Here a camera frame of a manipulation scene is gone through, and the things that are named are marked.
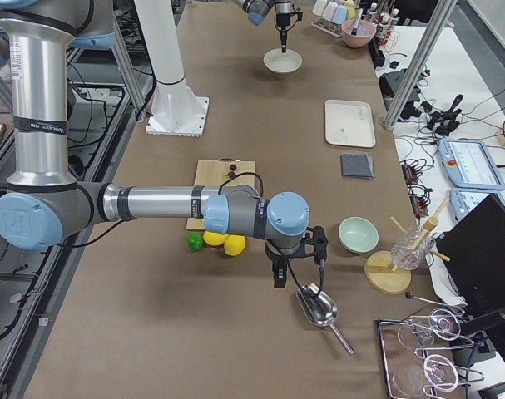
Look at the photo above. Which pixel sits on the metal scoop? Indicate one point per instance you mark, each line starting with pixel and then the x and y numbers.
pixel 321 310

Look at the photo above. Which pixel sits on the black monitor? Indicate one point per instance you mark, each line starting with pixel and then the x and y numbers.
pixel 476 248

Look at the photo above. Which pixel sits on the pink bowl with ice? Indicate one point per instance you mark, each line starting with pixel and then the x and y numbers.
pixel 365 33

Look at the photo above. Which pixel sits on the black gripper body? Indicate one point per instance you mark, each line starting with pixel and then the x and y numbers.
pixel 275 257
pixel 283 22

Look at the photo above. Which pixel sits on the wooden cutting board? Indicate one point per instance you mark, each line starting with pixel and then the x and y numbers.
pixel 215 172

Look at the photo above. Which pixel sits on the grey folded cloth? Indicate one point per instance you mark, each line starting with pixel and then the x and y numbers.
pixel 359 166

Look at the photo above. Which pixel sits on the pastel cup rack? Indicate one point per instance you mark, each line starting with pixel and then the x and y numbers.
pixel 330 15

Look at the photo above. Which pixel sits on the wooden cup tree stand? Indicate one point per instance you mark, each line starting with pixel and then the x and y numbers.
pixel 384 275

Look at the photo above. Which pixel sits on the green lime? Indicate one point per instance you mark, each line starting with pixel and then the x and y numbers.
pixel 195 242

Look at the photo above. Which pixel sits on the aluminium frame post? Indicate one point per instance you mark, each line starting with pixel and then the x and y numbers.
pixel 431 34

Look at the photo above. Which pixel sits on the blue teach pendant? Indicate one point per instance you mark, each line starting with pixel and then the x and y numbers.
pixel 469 164
pixel 464 200

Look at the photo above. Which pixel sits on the black wire glass rack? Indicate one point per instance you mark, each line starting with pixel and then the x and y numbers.
pixel 417 355

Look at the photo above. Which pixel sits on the cream rabbit tray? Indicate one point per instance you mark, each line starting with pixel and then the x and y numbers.
pixel 349 123

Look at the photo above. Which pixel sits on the yellow lemon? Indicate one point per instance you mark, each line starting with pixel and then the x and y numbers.
pixel 214 239
pixel 234 245

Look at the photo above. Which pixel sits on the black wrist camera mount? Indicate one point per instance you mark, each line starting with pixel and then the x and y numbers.
pixel 314 244

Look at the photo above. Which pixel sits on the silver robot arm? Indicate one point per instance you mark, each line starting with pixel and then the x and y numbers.
pixel 45 203
pixel 258 10

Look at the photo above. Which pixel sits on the cream round plate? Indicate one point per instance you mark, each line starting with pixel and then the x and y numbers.
pixel 281 62

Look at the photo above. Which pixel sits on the mint green bowl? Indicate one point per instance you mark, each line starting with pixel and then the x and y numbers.
pixel 358 235

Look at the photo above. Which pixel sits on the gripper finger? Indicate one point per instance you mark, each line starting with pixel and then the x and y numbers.
pixel 279 276
pixel 283 40

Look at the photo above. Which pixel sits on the clear glass cup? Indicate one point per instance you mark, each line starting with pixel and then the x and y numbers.
pixel 412 248

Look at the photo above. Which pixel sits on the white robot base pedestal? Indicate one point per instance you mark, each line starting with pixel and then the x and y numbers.
pixel 175 109

